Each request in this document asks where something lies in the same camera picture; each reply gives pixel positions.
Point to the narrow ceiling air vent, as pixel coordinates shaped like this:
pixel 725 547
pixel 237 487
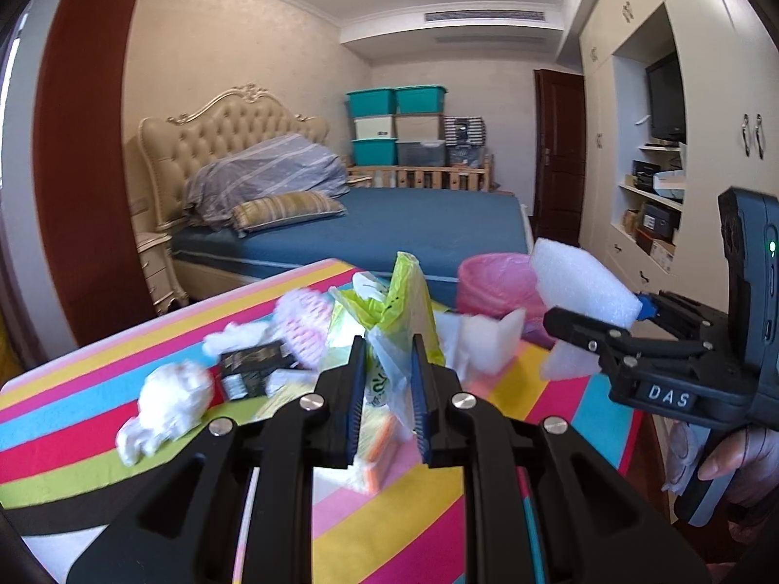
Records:
pixel 490 39

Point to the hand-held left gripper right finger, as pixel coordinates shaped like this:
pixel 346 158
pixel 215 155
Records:
pixel 421 401

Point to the brown cardboard box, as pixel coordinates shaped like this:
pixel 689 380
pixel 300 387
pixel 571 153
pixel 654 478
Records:
pixel 633 219

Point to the white foam block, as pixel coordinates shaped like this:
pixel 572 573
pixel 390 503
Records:
pixel 578 280

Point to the white foam sheet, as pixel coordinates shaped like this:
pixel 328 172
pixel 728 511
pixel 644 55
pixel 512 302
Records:
pixel 487 340

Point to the grey striped duvet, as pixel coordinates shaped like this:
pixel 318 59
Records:
pixel 268 173

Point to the dark wooden door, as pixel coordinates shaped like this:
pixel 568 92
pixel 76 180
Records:
pixel 557 152

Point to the pink foam fruit net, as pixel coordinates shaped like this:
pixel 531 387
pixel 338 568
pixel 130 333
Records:
pixel 304 325

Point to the pink lined waste bin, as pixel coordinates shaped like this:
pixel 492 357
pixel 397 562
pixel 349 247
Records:
pixel 487 292

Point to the patterned dark box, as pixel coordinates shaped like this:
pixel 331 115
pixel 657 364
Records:
pixel 464 129

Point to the orange white packet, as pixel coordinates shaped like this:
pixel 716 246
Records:
pixel 374 462

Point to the striped olive pillow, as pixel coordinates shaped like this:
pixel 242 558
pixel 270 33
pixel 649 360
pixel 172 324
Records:
pixel 286 207

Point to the cream nightstand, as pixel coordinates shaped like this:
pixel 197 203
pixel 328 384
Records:
pixel 155 267

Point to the green plastic bag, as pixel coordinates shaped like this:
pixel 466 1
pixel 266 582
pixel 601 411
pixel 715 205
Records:
pixel 401 298

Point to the grey clear storage box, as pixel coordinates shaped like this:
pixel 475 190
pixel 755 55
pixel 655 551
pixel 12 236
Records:
pixel 421 153

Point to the teal storage box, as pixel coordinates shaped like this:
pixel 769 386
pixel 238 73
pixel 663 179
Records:
pixel 374 151
pixel 371 103
pixel 420 99

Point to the white tissue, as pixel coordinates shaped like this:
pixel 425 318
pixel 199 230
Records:
pixel 234 337
pixel 167 404

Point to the black shelf box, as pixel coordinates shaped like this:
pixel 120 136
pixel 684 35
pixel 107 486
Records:
pixel 644 171

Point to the wooden crib rail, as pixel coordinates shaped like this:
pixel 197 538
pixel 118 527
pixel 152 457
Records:
pixel 420 177

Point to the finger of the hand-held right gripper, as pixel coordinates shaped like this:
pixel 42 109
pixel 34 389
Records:
pixel 675 307
pixel 572 322

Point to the person's right hand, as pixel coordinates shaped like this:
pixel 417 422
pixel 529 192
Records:
pixel 758 462

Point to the white shoe box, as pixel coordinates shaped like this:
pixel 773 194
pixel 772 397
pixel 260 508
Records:
pixel 663 249

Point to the black safe box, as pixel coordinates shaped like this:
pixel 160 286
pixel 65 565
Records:
pixel 660 219

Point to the striped colourful tablecloth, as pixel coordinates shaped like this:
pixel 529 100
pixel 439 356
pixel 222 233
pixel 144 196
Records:
pixel 73 438

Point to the cream built-in wardrobe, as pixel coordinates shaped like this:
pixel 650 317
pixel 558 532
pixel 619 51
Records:
pixel 718 73

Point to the black television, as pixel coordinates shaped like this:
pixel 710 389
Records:
pixel 664 100

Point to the beige storage box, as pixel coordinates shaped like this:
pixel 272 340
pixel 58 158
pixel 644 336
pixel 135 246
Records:
pixel 419 126

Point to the small black box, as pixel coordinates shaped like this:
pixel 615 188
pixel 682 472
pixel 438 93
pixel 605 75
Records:
pixel 249 365

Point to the beige tufted headboard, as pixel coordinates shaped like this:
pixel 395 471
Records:
pixel 201 134

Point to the white storage box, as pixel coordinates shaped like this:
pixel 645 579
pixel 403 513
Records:
pixel 374 128

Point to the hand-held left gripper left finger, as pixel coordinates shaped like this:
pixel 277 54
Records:
pixel 356 401

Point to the white flat box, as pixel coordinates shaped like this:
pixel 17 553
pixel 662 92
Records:
pixel 669 181

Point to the bed with blue sheet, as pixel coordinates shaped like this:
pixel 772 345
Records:
pixel 426 219

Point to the dark storage box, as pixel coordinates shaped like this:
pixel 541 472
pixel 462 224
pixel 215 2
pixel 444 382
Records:
pixel 462 155

